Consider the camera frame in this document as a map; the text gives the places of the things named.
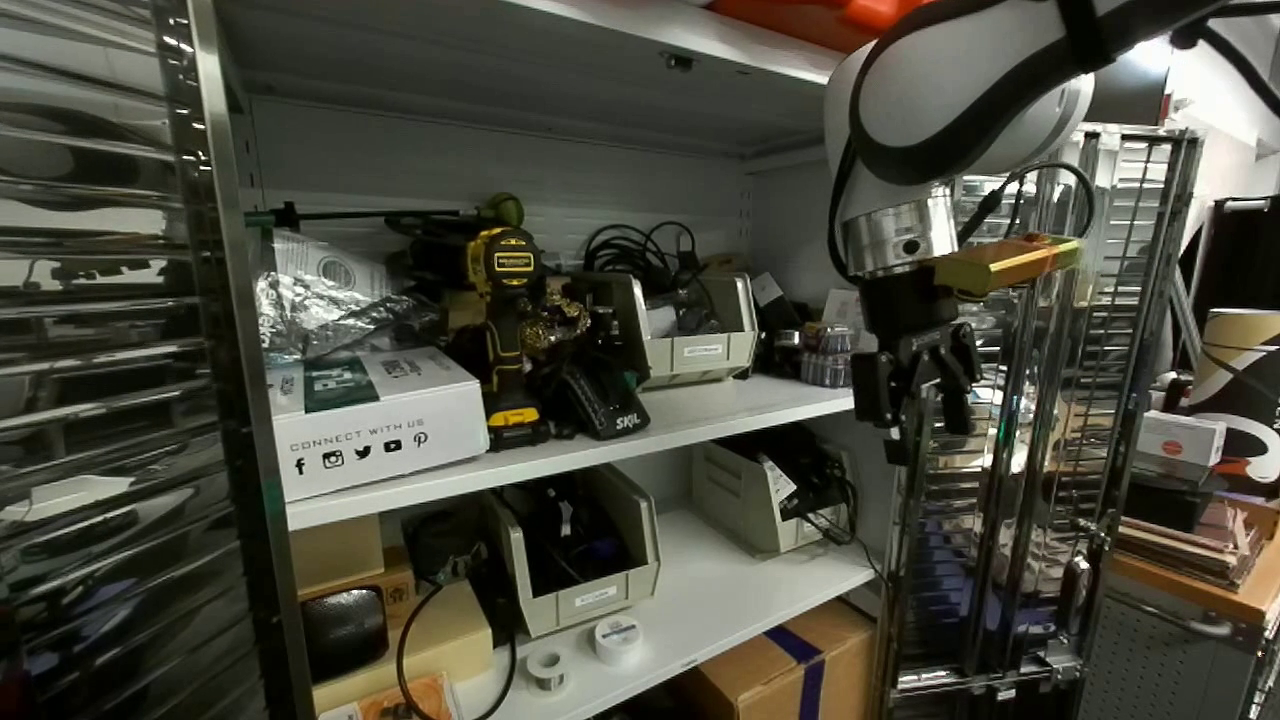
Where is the small black device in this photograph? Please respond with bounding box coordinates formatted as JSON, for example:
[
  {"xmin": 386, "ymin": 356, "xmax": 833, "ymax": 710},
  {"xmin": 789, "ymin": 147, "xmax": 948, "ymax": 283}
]
[{"xmin": 755, "ymin": 300, "xmax": 811, "ymax": 382}]

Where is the black green power tool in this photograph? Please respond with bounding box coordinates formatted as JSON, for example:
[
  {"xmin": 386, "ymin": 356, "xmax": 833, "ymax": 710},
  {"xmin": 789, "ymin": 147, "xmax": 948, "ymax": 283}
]
[{"xmin": 262, "ymin": 191, "xmax": 532, "ymax": 356}]

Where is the grey bin with black parts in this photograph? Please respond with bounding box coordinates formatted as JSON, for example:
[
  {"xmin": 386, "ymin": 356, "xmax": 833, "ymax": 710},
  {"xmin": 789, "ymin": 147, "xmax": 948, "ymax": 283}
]
[{"xmin": 494, "ymin": 464, "xmax": 664, "ymax": 638}]

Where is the wooden desk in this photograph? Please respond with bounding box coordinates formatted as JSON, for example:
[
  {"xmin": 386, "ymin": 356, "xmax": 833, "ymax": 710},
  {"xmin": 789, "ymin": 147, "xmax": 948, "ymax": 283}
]
[{"xmin": 1102, "ymin": 523, "xmax": 1280, "ymax": 630}]

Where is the yellow black cordless drill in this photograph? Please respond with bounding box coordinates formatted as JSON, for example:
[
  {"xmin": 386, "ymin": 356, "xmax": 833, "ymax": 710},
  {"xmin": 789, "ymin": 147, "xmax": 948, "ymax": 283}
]
[{"xmin": 461, "ymin": 225, "xmax": 552, "ymax": 452}]

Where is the white box with red label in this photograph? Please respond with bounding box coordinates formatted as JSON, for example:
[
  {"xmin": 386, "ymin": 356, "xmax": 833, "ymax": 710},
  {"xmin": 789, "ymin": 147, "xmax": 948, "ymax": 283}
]
[{"xmin": 1138, "ymin": 408, "xmax": 1234, "ymax": 470}]

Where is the steel slatted rack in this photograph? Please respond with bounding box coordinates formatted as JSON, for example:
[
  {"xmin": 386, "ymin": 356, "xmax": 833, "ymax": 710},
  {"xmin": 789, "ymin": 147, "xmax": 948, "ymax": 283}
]
[{"xmin": 0, "ymin": 0, "xmax": 273, "ymax": 720}]

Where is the flat box with orange edge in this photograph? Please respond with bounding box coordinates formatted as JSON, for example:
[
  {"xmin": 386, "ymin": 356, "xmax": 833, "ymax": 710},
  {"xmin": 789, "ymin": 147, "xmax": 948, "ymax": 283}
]
[{"xmin": 317, "ymin": 668, "xmax": 461, "ymax": 720}]

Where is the metal tray rack cart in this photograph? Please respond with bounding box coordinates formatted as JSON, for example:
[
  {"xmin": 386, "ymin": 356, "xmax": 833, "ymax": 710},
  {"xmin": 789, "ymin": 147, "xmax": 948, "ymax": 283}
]
[{"xmin": 884, "ymin": 120, "xmax": 1209, "ymax": 710}]

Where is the cardboard box with blue tape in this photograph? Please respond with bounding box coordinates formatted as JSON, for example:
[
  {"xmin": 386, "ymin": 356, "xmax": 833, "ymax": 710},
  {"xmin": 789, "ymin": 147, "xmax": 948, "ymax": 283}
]
[{"xmin": 677, "ymin": 595, "xmax": 884, "ymax": 720}]

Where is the grey bin with black cables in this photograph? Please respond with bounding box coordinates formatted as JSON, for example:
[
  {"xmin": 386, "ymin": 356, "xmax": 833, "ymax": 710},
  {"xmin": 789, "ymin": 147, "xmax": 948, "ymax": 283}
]
[{"xmin": 689, "ymin": 433, "xmax": 861, "ymax": 559}]

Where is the silver plastic bag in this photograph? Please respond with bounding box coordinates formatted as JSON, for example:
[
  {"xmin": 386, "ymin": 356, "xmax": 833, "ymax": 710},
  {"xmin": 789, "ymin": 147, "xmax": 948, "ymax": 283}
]
[{"xmin": 253, "ymin": 260, "xmax": 411, "ymax": 368}]

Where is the beige tape roll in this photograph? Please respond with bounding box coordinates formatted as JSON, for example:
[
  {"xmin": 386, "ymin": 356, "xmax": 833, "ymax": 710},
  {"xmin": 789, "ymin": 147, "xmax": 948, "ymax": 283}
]
[{"xmin": 1199, "ymin": 303, "xmax": 1280, "ymax": 370}]

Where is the orange plastic case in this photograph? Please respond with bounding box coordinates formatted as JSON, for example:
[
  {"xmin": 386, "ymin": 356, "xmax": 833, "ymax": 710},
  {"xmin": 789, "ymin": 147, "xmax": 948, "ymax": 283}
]
[{"xmin": 699, "ymin": 0, "xmax": 936, "ymax": 59}]

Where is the white tape roll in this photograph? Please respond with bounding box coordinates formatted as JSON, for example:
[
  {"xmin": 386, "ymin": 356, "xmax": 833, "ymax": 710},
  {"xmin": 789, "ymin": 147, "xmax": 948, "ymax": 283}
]
[{"xmin": 588, "ymin": 613, "xmax": 650, "ymax": 668}]

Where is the grey tool box bin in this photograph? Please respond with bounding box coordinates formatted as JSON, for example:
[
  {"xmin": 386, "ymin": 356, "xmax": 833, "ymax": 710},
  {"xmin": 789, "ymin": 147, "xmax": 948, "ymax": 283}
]
[{"xmin": 619, "ymin": 267, "xmax": 766, "ymax": 392}]

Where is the pack of batteries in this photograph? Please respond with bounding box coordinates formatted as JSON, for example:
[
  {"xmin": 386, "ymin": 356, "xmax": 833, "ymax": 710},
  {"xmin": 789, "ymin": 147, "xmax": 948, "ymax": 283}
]
[{"xmin": 798, "ymin": 325, "xmax": 865, "ymax": 392}]

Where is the black rounded case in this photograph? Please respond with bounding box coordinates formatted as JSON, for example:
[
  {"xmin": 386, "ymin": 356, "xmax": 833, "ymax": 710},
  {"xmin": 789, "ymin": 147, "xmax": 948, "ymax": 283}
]
[{"xmin": 302, "ymin": 583, "xmax": 394, "ymax": 687}]

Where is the metal shelving unit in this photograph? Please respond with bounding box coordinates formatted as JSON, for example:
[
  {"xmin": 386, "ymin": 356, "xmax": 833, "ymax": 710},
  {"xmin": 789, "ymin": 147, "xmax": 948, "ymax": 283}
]
[{"xmin": 148, "ymin": 0, "xmax": 965, "ymax": 720}]

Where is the bundle of black cables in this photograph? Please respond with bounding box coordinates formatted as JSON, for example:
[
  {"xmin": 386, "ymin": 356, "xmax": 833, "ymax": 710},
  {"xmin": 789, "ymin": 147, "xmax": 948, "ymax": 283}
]
[{"xmin": 579, "ymin": 217, "xmax": 710, "ymax": 300}]

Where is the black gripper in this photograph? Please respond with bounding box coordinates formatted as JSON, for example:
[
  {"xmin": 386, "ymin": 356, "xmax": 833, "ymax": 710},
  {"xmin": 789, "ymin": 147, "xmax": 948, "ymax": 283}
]
[{"xmin": 849, "ymin": 265, "xmax": 988, "ymax": 441}]

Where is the small grey tape roll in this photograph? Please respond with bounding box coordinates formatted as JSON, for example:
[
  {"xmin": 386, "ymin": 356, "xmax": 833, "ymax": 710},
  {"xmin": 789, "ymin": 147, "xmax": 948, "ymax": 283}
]
[{"xmin": 521, "ymin": 645, "xmax": 574, "ymax": 695}]

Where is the long black power cable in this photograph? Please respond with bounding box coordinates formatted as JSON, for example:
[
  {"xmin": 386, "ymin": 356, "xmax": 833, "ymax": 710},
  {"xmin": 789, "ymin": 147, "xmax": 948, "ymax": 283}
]
[{"xmin": 390, "ymin": 573, "xmax": 521, "ymax": 720}]

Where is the white box with social icons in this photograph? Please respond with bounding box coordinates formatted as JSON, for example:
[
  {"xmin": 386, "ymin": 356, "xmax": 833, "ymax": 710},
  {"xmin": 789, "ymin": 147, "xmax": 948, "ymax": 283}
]
[{"xmin": 262, "ymin": 345, "xmax": 494, "ymax": 508}]

